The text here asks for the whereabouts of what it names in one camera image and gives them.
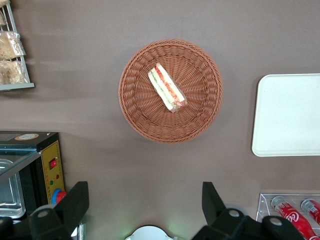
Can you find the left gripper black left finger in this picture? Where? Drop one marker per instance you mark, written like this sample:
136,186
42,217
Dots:
65,215

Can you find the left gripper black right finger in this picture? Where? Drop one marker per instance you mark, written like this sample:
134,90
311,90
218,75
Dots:
225,225

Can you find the triangle sandwich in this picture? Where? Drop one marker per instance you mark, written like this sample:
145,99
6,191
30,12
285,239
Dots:
166,87

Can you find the beige plastic tray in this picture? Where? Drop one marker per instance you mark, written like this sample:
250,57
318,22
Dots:
287,115

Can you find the brown round wicker basket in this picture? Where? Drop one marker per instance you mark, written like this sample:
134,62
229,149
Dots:
140,112

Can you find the clear acrylic bottle rack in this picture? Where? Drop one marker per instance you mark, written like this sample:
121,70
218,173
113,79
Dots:
263,205

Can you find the black food warmer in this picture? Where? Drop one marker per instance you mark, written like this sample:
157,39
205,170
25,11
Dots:
51,160

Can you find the steel warmer pan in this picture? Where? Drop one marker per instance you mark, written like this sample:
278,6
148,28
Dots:
10,197

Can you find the red cola bottle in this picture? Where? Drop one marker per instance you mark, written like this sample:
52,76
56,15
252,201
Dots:
292,216
313,207

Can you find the clear bag of crackers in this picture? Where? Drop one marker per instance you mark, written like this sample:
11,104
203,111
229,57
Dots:
3,2
10,45
11,72

